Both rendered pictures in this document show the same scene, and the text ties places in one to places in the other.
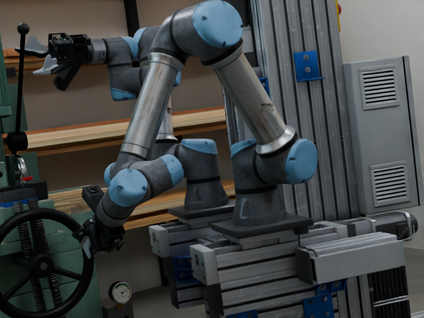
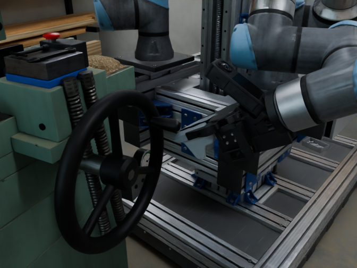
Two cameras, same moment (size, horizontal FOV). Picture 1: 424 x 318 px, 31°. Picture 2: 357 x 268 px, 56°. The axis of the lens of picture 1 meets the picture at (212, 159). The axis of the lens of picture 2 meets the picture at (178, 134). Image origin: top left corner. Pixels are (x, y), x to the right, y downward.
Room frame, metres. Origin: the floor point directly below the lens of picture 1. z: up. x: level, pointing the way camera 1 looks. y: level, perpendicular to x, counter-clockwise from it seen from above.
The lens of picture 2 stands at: (1.44, 0.64, 1.13)
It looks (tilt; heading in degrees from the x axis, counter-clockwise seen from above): 27 degrees down; 329
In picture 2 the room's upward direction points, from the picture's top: straight up
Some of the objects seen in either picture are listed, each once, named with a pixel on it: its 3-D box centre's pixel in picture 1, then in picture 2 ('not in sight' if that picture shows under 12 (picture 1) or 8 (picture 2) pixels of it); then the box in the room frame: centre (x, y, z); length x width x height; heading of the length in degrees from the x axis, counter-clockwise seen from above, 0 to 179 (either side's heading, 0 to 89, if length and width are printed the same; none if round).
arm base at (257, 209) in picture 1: (258, 203); (273, 66); (2.13, -0.11, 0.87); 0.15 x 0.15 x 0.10
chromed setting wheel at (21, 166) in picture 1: (17, 173); not in sight; (2.39, 0.60, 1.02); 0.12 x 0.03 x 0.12; 32
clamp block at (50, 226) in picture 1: (23, 219); (55, 98); (2.06, 0.52, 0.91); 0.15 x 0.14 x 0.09; 122
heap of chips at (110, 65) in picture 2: (92, 202); (97, 61); (2.28, 0.37, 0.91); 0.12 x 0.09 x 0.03; 32
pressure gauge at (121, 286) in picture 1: (120, 294); (141, 162); (2.17, 0.31, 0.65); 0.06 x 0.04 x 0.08; 122
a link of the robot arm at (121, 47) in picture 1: (117, 50); not in sight; (2.37, 0.24, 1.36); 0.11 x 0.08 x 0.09; 122
